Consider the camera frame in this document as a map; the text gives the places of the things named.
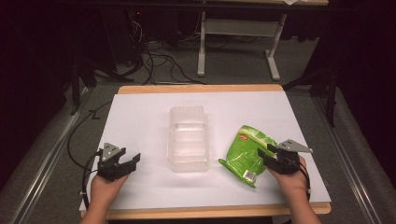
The green snack bag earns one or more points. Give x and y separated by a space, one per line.
244 155

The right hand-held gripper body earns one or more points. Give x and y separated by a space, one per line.
288 157

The clear plastic container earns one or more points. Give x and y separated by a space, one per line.
188 140

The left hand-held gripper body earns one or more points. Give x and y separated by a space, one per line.
109 166

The wooden table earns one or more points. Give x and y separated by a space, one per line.
199 88

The white table mat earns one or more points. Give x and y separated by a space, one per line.
149 124

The person's left hand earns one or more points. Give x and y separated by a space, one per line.
106 189

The person's right hand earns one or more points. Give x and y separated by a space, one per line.
289 182

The white metal desk frame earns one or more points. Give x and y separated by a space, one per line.
236 28

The metal floor rail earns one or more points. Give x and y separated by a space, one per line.
46 158
345 149

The black stand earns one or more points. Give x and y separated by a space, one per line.
327 84
82 71

